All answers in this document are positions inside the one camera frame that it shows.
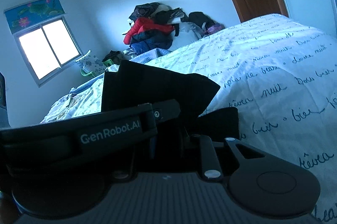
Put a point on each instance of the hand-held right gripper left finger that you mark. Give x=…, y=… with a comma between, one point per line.
x=152, y=146

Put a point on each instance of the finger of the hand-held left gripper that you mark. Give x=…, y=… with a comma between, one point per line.
x=168, y=109

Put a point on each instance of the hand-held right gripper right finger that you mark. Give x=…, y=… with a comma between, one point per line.
x=208, y=153

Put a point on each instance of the black pants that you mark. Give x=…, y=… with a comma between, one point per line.
x=158, y=87

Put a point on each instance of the floral bed sheet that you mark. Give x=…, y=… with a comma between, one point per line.
x=79, y=102

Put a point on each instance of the light blue quilt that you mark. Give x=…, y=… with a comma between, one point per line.
x=150, y=54

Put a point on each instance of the green plastic chair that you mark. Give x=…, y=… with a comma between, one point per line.
x=87, y=73

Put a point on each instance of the navy blue jacket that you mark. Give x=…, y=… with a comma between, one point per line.
x=155, y=41

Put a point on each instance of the white plastic bag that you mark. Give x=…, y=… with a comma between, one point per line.
x=187, y=35

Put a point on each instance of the black cloth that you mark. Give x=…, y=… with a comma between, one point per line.
x=113, y=55

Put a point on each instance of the floral pillow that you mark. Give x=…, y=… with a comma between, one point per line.
x=90, y=63

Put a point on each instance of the window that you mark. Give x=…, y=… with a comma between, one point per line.
x=50, y=51

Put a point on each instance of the purple cloth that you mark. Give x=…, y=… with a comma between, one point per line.
x=214, y=28

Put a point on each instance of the black bag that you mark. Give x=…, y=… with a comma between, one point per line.
x=201, y=19

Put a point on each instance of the dark clothes pile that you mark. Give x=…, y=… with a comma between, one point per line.
x=158, y=12

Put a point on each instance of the white script-printed bed cover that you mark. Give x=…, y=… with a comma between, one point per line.
x=263, y=68

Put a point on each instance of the floral window blind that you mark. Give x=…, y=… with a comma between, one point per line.
x=34, y=12

